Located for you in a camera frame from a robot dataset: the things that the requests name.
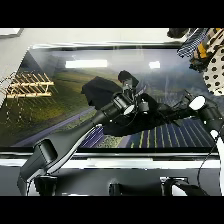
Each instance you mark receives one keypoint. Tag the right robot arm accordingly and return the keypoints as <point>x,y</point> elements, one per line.
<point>208,113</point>

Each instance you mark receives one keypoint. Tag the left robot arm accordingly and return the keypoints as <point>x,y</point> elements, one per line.
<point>71,136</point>

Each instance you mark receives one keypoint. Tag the striped garment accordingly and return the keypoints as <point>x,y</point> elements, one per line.
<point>191,44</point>

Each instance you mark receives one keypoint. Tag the yellow and black garment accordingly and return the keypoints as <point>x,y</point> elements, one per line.
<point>202,53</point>

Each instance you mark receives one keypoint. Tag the polka dot garment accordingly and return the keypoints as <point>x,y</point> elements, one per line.
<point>216,71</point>

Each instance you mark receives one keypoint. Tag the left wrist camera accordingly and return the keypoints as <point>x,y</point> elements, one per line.
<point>128,78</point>

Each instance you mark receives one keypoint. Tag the silver frame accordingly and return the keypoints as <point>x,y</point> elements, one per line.
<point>110,164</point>

